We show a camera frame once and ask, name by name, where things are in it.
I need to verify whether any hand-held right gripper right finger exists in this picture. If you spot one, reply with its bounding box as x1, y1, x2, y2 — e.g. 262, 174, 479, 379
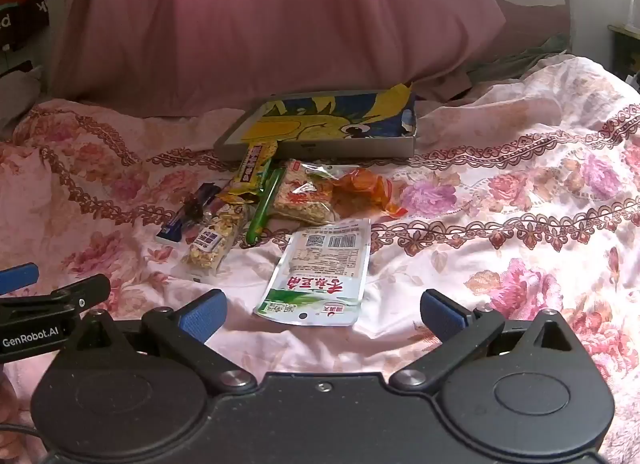
389, 289, 587, 392

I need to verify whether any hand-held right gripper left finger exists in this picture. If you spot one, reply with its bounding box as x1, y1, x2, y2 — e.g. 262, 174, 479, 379
62, 289, 257, 395

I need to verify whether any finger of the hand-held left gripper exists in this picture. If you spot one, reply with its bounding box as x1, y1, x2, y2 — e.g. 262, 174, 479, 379
0, 264, 40, 296
0, 274, 112, 317

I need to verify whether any clear oat bar packet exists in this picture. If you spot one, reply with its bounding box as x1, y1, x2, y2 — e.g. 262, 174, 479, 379
179, 204, 251, 285

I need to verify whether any dark purple packet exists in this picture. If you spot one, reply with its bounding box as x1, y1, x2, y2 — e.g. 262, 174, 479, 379
155, 183, 224, 245

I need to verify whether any dark snack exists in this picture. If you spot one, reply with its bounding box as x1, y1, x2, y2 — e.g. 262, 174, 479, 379
181, 193, 207, 221

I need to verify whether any white and green pouch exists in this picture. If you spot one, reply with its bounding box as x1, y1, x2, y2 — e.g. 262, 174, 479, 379
253, 218, 372, 327

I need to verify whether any green stick packet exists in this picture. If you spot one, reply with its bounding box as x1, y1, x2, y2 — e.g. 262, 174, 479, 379
245, 167, 287, 247

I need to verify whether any orange snack packet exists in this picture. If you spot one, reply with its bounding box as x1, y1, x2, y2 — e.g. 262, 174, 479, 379
332, 167, 409, 219

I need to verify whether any yellow snack bar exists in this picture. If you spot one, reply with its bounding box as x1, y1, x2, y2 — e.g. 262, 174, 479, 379
219, 141, 279, 205

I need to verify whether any clear rice cracker packet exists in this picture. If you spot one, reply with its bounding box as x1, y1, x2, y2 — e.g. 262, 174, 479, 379
270, 159, 347, 225

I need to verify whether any grey tray cartoon lining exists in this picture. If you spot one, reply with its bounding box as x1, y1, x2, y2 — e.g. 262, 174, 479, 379
214, 84, 418, 163

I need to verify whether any floral bedsheet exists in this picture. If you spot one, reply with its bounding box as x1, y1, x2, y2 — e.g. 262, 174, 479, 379
0, 54, 640, 464

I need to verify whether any green cloth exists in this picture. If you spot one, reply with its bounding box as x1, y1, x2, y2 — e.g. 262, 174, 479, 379
464, 34, 572, 85

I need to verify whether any dark wooden furniture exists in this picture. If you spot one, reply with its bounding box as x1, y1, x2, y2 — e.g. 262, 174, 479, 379
607, 24, 640, 90

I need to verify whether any black cable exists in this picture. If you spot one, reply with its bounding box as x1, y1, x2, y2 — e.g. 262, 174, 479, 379
0, 423, 47, 446

